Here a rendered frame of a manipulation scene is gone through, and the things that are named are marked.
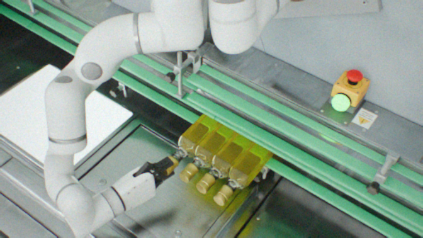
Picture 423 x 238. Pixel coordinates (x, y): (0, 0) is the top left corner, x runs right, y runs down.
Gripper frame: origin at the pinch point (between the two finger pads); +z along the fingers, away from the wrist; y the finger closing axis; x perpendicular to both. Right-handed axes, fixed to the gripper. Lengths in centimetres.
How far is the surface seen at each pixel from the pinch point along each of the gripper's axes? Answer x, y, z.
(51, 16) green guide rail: 74, 5, 6
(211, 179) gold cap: -11.3, 1.2, 6.8
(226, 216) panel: -16.0, -12.6, 8.5
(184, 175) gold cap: -5.7, 1.4, 2.0
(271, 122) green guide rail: -13.6, 13.0, 25.1
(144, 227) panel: -4.4, -12.8, -11.2
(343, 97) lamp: -23, 20, 40
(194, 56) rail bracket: 16.5, 16.2, 23.1
